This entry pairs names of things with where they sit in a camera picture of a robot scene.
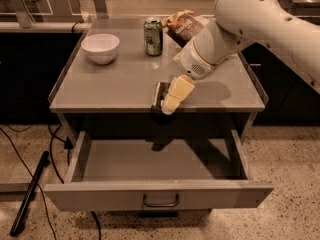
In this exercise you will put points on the black drawer handle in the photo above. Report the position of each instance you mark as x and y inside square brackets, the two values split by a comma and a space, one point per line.
[152, 201]

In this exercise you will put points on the brown chip bag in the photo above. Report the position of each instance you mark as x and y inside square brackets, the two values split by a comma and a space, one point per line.
[182, 26]

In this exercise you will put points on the white horizontal rail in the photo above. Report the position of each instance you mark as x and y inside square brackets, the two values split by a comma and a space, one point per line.
[44, 27]

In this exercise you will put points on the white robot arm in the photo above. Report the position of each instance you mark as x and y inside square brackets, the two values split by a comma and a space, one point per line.
[236, 24]

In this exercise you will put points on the grey cabinet with top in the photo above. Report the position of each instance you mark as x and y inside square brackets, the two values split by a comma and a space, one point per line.
[128, 83]

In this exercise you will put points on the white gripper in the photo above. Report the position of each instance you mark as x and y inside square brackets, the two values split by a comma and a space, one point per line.
[192, 61]

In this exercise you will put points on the green soda can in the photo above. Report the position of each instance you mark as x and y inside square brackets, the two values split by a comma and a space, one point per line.
[153, 36]

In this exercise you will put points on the dark rxbar chocolate bar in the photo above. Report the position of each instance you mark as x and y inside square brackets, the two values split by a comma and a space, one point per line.
[160, 92]

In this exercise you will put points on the open grey top drawer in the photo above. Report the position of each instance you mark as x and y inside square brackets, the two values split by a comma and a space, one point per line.
[114, 174]

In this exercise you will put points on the black bar on floor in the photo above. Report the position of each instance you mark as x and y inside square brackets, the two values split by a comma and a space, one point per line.
[18, 224]

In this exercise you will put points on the white ceramic bowl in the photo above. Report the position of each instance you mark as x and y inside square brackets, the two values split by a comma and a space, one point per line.
[102, 49]

